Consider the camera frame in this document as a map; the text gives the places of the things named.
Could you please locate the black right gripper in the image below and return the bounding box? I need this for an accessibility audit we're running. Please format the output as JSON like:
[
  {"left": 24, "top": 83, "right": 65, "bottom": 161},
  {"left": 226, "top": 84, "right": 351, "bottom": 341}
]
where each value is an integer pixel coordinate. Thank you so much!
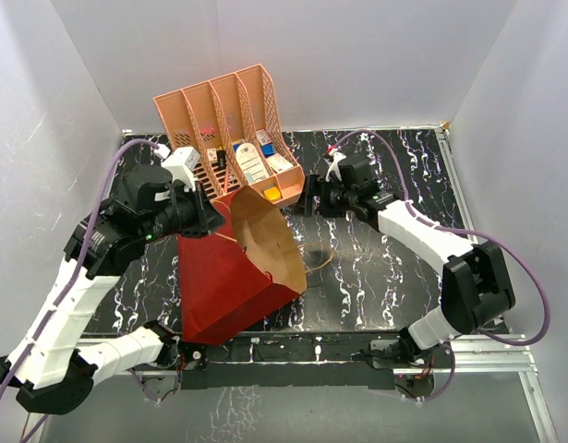
[{"left": 291, "top": 175, "right": 357, "bottom": 219}]

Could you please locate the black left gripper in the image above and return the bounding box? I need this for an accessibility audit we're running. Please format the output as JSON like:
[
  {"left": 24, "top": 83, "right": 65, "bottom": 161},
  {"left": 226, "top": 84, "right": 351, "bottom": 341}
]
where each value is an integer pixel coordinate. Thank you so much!
[{"left": 142, "top": 179, "right": 226, "bottom": 242}]

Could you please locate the red brown paper bag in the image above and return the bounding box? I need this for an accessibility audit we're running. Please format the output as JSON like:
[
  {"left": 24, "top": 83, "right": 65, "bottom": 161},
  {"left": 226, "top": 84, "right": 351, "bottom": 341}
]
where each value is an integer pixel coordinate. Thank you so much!
[{"left": 177, "top": 186, "right": 308, "bottom": 345}]

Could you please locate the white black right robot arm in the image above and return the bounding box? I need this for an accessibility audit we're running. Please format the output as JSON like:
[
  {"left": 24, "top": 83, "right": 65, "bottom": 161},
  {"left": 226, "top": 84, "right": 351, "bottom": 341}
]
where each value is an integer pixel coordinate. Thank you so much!
[{"left": 294, "top": 153, "right": 515, "bottom": 366}]

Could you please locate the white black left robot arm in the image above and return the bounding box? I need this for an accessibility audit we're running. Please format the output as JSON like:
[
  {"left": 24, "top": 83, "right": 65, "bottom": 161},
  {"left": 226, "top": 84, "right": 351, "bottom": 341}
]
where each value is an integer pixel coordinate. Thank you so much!
[{"left": 0, "top": 161, "right": 225, "bottom": 415}]

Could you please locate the yellow box in organizer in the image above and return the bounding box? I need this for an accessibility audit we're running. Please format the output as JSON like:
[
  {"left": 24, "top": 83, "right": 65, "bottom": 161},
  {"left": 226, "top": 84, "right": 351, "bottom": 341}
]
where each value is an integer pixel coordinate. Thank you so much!
[{"left": 262, "top": 186, "right": 282, "bottom": 201}]

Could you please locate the white small box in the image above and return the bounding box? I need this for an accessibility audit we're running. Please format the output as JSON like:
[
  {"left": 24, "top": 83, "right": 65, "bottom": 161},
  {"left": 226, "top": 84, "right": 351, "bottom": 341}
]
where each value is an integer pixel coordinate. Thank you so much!
[{"left": 266, "top": 153, "right": 294, "bottom": 174}]

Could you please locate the blue small box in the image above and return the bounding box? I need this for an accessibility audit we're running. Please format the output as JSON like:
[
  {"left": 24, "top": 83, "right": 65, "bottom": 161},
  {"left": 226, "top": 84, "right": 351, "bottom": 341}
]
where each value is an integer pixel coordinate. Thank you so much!
[{"left": 261, "top": 143, "right": 276, "bottom": 158}]

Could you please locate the white label card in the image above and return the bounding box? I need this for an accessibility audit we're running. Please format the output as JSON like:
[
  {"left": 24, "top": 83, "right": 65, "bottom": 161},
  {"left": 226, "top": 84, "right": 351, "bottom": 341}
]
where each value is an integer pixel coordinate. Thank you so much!
[{"left": 236, "top": 142, "right": 269, "bottom": 184}]

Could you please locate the black marker in organizer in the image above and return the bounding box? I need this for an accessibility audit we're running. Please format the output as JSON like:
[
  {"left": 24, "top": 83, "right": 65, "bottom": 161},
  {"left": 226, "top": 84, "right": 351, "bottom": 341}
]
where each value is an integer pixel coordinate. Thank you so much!
[{"left": 216, "top": 147, "right": 227, "bottom": 171}]

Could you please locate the pink plastic desk organizer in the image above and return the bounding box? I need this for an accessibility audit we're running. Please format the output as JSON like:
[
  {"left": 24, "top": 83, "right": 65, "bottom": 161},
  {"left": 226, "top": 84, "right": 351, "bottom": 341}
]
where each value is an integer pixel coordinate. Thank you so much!
[{"left": 154, "top": 64, "right": 305, "bottom": 207}]

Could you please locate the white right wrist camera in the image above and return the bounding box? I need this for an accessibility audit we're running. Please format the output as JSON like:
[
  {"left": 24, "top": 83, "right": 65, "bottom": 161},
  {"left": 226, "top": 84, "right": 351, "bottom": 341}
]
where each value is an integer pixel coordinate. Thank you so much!
[{"left": 324, "top": 145, "right": 346, "bottom": 182}]

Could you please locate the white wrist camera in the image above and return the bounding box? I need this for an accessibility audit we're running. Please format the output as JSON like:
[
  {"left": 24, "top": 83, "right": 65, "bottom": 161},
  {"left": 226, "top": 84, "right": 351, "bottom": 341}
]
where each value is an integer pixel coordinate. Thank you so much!
[
  {"left": 324, "top": 145, "right": 346, "bottom": 182},
  {"left": 161, "top": 146, "right": 200, "bottom": 191}
]

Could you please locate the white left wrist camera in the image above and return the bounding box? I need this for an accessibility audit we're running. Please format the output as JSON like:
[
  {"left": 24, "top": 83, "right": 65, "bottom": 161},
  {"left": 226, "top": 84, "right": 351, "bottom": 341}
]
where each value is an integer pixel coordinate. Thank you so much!
[{"left": 161, "top": 146, "right": 200, "bottom": 191}]

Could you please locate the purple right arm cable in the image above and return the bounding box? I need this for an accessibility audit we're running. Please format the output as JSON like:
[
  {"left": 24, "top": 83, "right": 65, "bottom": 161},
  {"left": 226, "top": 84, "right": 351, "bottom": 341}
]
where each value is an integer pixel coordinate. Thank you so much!
[{"left": 332, "top": 129, "right": 551, "bottom": 346}]

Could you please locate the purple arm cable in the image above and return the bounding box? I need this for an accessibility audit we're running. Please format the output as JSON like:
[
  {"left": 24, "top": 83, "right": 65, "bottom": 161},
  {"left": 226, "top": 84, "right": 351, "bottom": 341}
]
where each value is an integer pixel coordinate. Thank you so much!
[
  {"left": 332, "top": 129, "right": 551, "bottom": 346},
  {"left": 0, "top": 138, "right": 172, "bottom": 430}
]

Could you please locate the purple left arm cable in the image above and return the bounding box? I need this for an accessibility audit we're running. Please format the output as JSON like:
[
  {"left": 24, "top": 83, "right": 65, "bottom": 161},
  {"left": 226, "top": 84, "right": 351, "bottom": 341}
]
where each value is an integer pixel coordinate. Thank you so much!
[{"left": 0, "top": 138, "right": 172, "bottom": 430}]

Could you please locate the black mounting base rail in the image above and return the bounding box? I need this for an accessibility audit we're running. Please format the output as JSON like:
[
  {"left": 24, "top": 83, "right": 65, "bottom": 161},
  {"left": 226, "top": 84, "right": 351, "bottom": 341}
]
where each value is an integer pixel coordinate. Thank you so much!
[{"left": 177, "top": 331, "right": 452, "bottom": 396}]

